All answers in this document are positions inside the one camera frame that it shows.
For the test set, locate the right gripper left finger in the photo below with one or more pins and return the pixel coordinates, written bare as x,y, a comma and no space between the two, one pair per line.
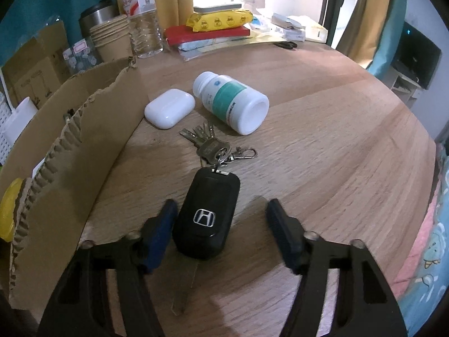
79,304

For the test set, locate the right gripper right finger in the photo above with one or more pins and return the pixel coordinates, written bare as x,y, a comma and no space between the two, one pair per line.
365,304

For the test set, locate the yellow lid can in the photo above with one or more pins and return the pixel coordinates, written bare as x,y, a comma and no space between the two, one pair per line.
7,210

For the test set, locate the cardboard box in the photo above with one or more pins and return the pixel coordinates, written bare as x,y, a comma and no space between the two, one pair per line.
74,139

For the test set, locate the black car key with keys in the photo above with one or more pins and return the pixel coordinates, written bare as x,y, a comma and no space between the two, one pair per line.
202,226

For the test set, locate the white earbuds case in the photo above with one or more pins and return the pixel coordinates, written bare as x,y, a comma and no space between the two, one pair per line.
166,110

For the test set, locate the white pill bottle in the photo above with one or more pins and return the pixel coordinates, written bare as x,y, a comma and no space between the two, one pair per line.
239,106

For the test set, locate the white desk lamp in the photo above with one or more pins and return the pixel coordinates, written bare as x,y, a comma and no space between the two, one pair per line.
20,117

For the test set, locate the brown lamp packaging box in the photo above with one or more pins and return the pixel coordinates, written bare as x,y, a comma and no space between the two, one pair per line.
38,69

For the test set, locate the clear patterned glass jar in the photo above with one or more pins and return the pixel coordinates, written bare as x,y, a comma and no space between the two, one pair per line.
81,57

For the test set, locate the black monitor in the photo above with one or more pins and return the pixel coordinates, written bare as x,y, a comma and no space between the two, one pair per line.
417,57

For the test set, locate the yellow curtain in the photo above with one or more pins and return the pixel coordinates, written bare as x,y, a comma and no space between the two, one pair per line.
361,36

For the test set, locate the stack of brown paper cups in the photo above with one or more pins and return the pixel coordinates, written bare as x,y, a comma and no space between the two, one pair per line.
111,39

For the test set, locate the black scissors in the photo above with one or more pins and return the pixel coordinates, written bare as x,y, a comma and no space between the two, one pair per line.
289,45

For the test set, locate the red book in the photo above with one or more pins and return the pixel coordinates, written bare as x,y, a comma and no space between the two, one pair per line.
177,35

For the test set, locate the stainless steel thermos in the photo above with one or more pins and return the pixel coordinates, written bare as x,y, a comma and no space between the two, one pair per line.
97,14

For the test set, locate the yellow snack package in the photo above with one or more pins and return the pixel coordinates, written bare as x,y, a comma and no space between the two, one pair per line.
218,21

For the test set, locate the teal curtain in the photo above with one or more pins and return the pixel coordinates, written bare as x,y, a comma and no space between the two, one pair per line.
22,19

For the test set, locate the clear water bottle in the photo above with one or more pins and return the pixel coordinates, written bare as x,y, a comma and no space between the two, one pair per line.
144,28

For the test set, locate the white scale device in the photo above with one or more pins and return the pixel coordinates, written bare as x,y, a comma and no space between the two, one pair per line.
217,8

